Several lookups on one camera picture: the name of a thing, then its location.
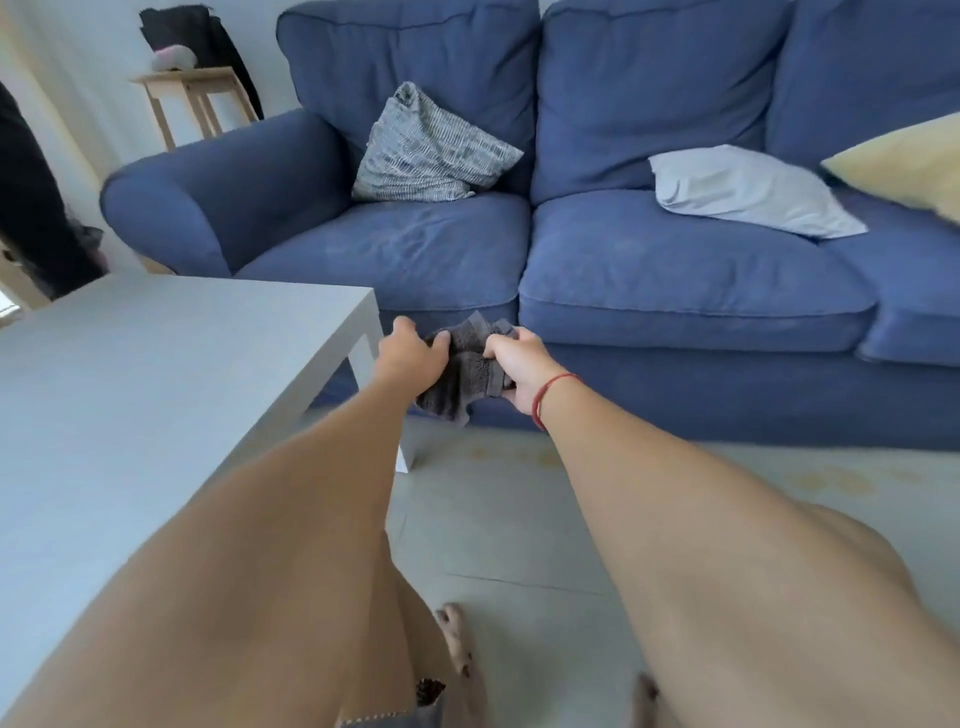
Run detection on light grey pillow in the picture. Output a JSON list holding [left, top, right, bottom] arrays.
[[648, 144, 870, 240]]

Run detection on blue fabric sofa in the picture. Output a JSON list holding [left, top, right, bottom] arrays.
[[99, 0, 960, 453]]

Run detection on pale yellow cushion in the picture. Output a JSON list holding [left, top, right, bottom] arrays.
[[819, 111, 960, 228]]

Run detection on person's right hand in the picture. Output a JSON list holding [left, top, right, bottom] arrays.
[[483, 326, 565, 416]]

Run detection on white coffee table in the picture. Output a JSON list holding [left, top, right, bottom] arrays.
[[0, 271, 410, 661]]

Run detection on dark curtain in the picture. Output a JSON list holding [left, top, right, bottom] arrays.
[[0, 78, 108, 301]]

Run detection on person's right forearm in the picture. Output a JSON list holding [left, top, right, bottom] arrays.
[[537, 375, 960, 728]]

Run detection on small wooden side table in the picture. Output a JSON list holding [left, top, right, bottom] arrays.
[[129, 66, 260, 153]]

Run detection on person's left forearm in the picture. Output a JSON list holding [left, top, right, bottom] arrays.
[[0, 372, 418, 728]]

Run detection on person's left leg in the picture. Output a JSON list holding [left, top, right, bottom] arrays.
[[337, 528, 490, 728]]

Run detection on dark grey towel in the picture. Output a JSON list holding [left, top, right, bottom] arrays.
[[414, 310, 520, 429]]

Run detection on person's left hand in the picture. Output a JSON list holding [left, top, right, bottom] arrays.
[[372, 315, 453, 397]]

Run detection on red string bracelet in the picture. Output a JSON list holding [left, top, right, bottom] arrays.
[[531, 372, 585, 433]]

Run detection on pink and white object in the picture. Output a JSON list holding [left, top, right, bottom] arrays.
[[150, 44, 199, 73]]

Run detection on person's shorts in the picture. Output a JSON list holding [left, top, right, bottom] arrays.
[[336, 677, 448, 728]]

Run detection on grey patterned cushion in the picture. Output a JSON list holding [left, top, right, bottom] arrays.
[[351, 81, 525, 204]]

